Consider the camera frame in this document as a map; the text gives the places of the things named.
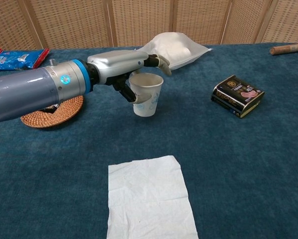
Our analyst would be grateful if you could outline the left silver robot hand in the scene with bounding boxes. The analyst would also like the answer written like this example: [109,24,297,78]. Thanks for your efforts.
[87,49,173,104]

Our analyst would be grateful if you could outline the white paper cup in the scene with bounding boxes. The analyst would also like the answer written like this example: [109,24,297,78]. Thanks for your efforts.
[128,73,164,118]

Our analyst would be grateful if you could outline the round woven rattan coaster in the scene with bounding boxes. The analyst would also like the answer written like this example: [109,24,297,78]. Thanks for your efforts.
[20,95,85,128]

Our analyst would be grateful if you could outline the wicker folding screen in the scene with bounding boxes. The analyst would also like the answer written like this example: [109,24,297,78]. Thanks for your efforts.
[0,0,298,51]

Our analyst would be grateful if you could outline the frosted zip bag white rolls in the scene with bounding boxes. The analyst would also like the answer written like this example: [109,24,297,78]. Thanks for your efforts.
[135,32,213,70]

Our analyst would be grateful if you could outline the blue red snack packet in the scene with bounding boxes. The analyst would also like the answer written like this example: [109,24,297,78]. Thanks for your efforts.
[0,48,51,72]

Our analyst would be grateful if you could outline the blue tablecloth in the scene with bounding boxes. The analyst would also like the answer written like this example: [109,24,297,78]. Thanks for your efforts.
[0,42,298,239]

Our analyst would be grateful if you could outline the black luncheon meat tin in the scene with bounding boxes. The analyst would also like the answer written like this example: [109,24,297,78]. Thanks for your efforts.
[211,75,265,119]

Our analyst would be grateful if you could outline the white paper napkin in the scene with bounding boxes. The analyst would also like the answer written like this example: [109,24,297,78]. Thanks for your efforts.
[106,155,199,239]

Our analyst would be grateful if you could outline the wooden rolling pin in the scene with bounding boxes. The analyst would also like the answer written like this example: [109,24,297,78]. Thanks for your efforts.
[269,42,298,55]

